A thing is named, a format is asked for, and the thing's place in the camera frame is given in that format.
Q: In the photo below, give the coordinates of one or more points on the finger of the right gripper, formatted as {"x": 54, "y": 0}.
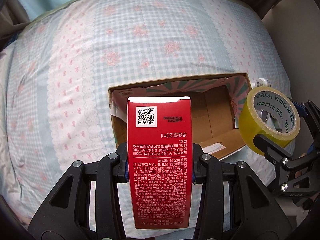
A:
{"x": 284, "y": 166}
{"x": 309, "y": 111}

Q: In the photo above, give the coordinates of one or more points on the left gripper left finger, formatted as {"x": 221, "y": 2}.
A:
{"x": 84, "y": 203}

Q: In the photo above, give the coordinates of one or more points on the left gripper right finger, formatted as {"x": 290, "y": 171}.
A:
{"x": 235, "y": 204}

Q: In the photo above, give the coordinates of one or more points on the white pill bottle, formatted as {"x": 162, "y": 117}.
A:
{"x": 262, "y": 82}

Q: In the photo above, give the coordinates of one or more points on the yellow tape roll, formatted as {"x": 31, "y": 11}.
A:
{"x": 268, "y": 112}

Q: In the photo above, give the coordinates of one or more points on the red carton box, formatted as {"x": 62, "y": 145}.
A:
{"x": 160, "y": 160}

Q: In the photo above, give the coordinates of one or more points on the open cardboard box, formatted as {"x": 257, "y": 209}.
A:
{"x": 216, "y": 103}

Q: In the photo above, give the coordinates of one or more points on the patterned bed sheet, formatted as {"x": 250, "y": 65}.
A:
{"x": 55, "y": 77}

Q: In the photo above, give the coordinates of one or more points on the left brown curtain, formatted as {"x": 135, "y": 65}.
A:
{"x": 14, "y": 18}

